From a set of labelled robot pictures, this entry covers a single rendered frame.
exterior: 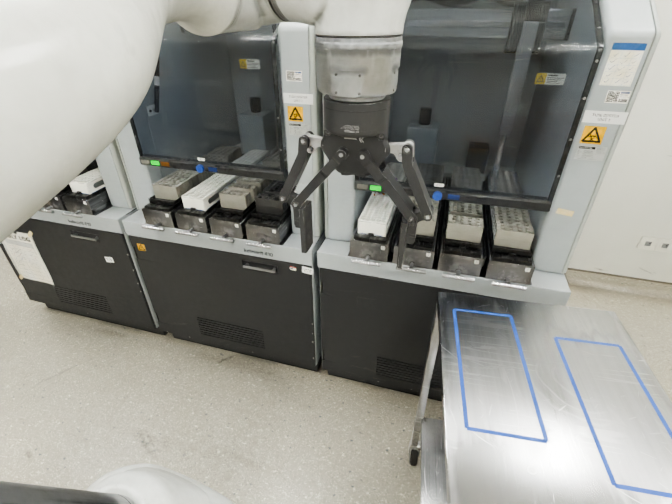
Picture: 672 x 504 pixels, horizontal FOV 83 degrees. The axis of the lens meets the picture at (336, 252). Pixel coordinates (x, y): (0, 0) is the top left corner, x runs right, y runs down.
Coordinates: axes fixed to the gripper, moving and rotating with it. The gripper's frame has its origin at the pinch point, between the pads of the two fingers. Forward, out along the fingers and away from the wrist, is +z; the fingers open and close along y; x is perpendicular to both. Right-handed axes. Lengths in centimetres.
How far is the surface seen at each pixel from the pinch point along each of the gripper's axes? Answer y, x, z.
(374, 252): -8, 66, 43
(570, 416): 41, 11, 38
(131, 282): -122, 66, 81
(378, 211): -9, 78, 34
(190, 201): -82, 70, 35
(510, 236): 35, 74, 34
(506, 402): 29.7, 11.3, 38.0
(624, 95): 52, 75, -9
